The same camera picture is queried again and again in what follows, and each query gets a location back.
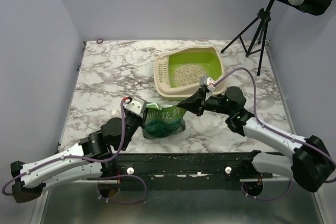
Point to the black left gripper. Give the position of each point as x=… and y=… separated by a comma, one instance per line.
x=142, y=120

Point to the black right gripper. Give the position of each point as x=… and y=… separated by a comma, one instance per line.
x=202, y=102

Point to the green cat litter bag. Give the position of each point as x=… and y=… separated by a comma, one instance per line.
x=163, y=121

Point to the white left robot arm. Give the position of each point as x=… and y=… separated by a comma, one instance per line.
x=92, y=158

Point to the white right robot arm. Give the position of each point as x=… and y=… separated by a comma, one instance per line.
x=303, y=159

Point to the clean litter pile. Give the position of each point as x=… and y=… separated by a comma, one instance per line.
x=187, y=74

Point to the green and beige litter box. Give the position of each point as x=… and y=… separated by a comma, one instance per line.
x=206, y=56

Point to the black tripod stand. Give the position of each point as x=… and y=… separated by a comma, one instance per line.
x=258, y=41

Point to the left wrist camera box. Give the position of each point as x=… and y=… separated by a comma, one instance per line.
x=135, y=105

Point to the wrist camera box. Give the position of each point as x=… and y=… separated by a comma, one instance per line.
x=207, y=83
x=135, y=105

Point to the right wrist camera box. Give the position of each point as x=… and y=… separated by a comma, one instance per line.
x=207, y=83

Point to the black mounting rail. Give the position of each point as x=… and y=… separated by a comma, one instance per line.
x=192, y=171

